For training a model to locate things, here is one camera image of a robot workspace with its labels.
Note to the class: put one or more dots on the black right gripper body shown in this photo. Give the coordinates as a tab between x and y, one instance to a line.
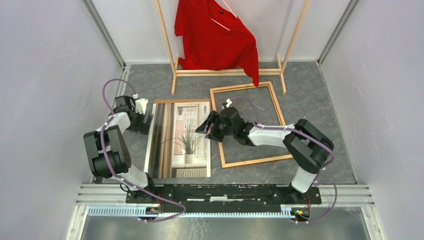
223	130

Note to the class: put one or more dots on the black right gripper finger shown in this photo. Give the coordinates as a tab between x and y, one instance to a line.
213	118
205	128

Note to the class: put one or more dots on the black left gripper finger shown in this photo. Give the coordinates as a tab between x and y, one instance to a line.
141	129
147	121

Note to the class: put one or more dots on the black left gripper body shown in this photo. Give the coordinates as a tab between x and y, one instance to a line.
139	119

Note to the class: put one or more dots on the plant photo print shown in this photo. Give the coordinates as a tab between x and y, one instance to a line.
174	149

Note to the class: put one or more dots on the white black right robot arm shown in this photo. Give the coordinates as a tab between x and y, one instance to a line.
309	147

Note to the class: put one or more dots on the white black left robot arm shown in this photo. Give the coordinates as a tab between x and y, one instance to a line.
107	153

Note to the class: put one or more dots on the light wooden clothes rack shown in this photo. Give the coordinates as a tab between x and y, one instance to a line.
279	71

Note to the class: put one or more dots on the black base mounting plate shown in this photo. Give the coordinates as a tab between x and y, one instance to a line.
225	198

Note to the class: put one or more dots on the red t-shirt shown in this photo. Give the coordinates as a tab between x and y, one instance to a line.
206	46

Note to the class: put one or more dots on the pink clothes hanger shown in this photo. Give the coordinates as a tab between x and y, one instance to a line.
224	18

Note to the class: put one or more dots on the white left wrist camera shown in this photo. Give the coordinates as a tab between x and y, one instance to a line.
140	104

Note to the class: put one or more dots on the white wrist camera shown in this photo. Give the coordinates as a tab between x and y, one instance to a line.
226	104
140	104

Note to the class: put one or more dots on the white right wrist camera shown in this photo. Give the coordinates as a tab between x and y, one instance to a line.
226	104

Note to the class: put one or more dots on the grey slotted cable duct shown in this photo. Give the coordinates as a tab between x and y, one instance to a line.
150	212

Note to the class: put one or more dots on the aluminium rail frame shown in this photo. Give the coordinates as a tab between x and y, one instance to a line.
347	212

